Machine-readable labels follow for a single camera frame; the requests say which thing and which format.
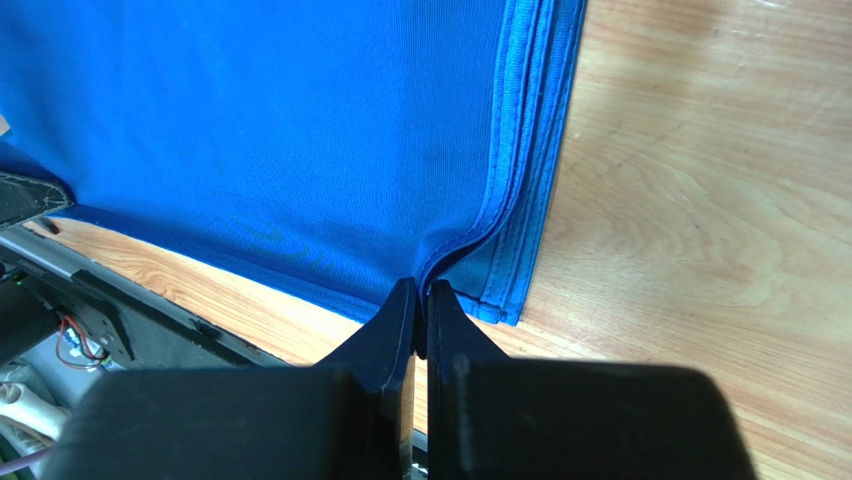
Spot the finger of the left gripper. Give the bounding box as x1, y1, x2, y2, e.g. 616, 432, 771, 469
1, 171, 75, 230

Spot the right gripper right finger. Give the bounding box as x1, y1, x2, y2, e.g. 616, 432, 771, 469
426, 281, 756, 479

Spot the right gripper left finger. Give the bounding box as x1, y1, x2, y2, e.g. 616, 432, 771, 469
43, 278, 418, 479

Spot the blue cloth napkin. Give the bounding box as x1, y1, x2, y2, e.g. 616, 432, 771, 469
1, 1, 586, 325

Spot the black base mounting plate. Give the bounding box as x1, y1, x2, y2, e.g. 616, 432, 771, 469
1, 227, 296, 372

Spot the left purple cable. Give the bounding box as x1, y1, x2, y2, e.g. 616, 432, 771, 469
0, 442, 55, 477

